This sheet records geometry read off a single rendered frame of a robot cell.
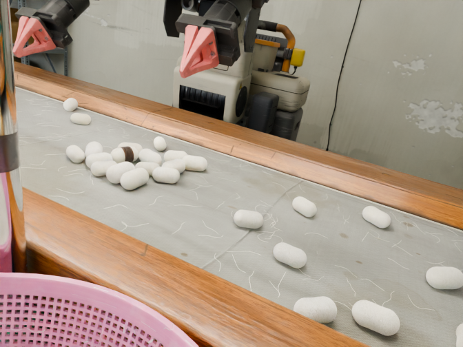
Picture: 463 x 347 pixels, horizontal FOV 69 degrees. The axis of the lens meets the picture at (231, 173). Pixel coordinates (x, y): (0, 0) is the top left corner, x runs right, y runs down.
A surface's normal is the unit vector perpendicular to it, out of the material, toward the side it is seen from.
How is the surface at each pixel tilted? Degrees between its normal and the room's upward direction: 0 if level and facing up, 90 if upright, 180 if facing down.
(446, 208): 45
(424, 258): 0
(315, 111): 90
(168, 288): 0
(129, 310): 75
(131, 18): 90
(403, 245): 0
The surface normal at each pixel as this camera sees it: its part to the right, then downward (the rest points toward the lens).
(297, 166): -0.17, -0.44
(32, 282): 0.09, 0.14
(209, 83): -0.36, 0.43
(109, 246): 0.18, -0.91
